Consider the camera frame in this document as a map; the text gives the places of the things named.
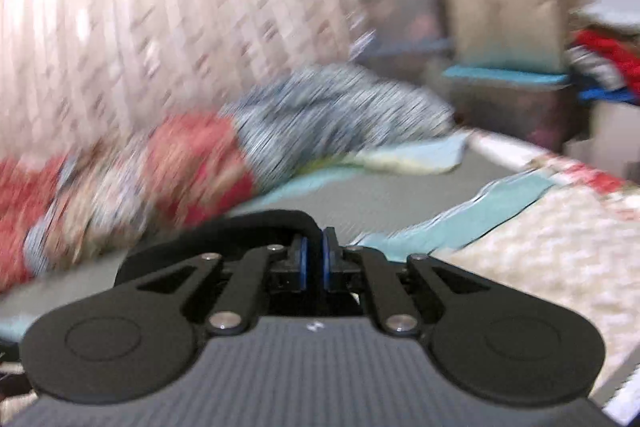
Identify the upper clear storage bin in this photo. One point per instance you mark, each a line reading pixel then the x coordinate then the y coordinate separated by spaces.
pixel 407 39

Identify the white box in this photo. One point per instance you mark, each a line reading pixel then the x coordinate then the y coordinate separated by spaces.
pixel 612 140

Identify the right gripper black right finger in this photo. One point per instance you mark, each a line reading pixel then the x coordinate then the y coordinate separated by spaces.
pixel 488 339

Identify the red and blue floral quilt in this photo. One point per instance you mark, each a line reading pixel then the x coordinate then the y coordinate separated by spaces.
pixel 113 193

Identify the beige leaf pattern curtain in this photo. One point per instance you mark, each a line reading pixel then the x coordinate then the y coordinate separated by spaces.
pixel 75 70

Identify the black pants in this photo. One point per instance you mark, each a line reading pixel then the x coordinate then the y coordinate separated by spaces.
pixel 228 236

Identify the pile of colourful clothes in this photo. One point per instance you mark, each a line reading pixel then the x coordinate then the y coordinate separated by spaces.
pixel 603 54

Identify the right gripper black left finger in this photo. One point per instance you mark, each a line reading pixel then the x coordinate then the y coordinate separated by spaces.
pixel 138 337

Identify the clear bin with teal lid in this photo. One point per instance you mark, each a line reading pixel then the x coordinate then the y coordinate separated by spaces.
pixel 536 108

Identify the patterned bedsheet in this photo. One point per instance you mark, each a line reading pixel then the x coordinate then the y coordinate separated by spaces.
pixel 313 358

